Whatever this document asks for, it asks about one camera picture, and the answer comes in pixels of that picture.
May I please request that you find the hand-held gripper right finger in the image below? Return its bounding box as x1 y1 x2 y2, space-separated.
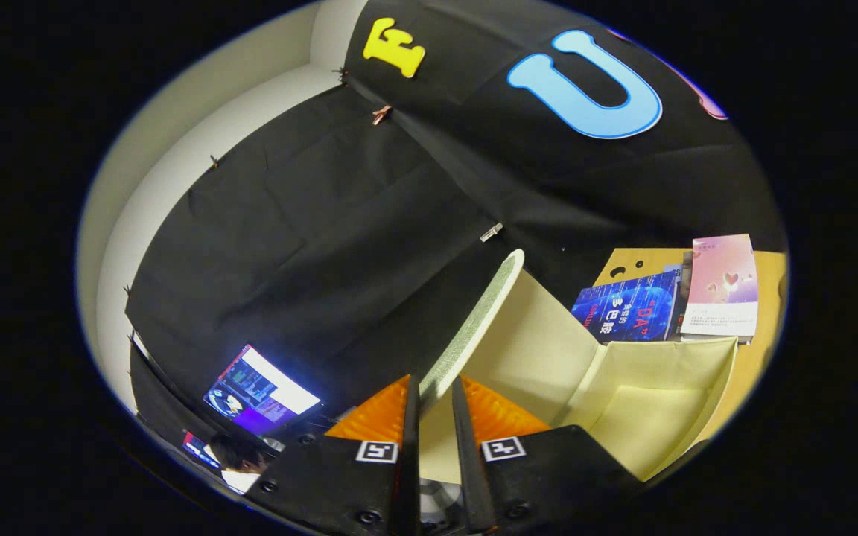
450 374 644 535

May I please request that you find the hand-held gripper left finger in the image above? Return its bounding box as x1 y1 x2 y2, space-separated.
243 374 422 536

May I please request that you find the grey-green fabric storage box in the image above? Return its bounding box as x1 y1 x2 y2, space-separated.
418 248 740 485

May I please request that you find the blue book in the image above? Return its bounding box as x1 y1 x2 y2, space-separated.
572 269 683 343

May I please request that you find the black backdrop cloth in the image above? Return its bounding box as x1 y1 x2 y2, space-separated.
125 0 787 462

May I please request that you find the pink book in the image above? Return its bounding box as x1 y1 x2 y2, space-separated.
680 234 760 345

